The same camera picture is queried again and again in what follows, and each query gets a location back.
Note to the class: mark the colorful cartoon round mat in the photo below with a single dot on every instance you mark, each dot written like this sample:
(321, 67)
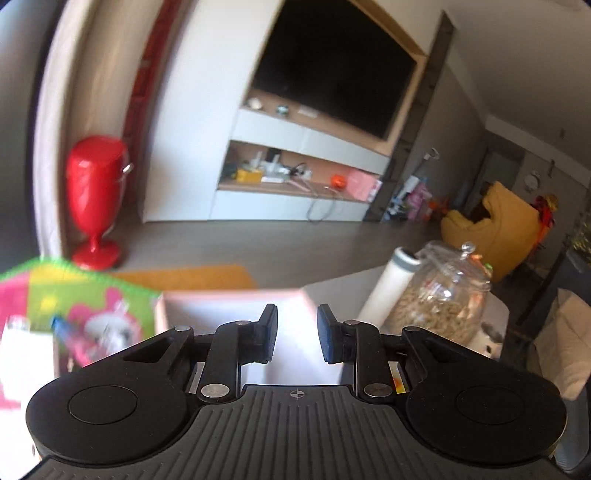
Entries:
(46, 286)

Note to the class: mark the small white ornament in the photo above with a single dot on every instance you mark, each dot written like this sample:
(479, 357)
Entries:
(255, 104)

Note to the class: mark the glass jar with lid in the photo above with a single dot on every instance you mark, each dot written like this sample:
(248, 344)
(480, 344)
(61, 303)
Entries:
(438, 304)

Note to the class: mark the stick vacuum cleaner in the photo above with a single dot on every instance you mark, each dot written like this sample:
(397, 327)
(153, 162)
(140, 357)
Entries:
(422, 161)

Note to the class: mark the black television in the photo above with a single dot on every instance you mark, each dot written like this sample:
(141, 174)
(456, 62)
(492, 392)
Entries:
(332, 60)

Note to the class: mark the white cylindrical bottle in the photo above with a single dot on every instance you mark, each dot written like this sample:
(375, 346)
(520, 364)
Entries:
(388, 286)

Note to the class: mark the white router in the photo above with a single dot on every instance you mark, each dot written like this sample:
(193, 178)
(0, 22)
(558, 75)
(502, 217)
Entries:
(273, 160)

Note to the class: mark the pink gift box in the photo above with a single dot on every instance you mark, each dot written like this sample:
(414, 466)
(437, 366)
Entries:
(360, 184)

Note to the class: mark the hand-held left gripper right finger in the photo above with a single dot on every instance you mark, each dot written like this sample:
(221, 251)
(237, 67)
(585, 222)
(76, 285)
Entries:
(327, 334)

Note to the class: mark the small teal ornament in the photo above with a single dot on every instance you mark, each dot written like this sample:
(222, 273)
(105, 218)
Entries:
(282, 110)

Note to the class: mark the yellow bean bag chair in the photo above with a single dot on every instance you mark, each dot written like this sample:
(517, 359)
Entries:
(503, 221)

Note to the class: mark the white card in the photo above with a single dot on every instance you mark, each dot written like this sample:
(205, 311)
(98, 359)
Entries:
(308, 111)

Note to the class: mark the pile of toys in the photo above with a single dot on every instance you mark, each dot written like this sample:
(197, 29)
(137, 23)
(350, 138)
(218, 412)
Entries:
(415, 205)

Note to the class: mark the pink cardboard box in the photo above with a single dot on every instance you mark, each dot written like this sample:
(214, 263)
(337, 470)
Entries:
(221, 304)

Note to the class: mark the white paper bag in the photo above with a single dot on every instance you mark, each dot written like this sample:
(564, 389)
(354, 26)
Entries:
(568, 341)

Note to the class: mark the blue pink tube packet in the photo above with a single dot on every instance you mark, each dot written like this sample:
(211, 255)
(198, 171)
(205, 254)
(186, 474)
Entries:
(64, 330)

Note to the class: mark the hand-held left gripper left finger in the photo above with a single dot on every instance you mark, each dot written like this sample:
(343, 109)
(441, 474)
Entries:
(270, 330)

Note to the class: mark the orange ball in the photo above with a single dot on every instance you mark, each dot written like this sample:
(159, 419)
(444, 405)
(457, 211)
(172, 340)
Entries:
(338, 182)

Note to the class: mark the white wall cabinet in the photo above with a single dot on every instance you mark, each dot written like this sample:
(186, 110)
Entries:
(194, 138)

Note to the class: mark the red goblet-shaped bin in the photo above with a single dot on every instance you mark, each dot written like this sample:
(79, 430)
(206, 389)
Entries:
(94, 180)

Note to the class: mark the yellow box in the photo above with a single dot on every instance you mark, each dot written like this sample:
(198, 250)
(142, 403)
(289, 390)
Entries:
(248, 176)

